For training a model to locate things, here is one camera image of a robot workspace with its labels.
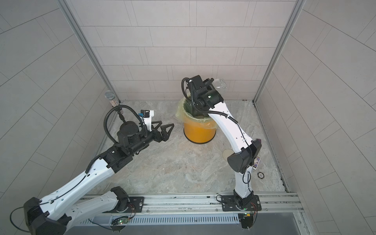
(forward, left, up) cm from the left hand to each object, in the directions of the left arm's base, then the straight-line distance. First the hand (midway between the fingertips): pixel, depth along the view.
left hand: (170, 123), depth 68 cm
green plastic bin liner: (+11, -5, -5) cm, 13 cm away
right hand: (+19, -22, +9) cm, 31 cm away
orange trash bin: (+2, -14, -10) cm, 17 cm away
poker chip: (-15, -49, -28) cm, 58 cm away
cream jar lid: (-2, -31, -27) cm, 41 cm away
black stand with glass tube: (+17, +34, +1) cm, 38 cm away
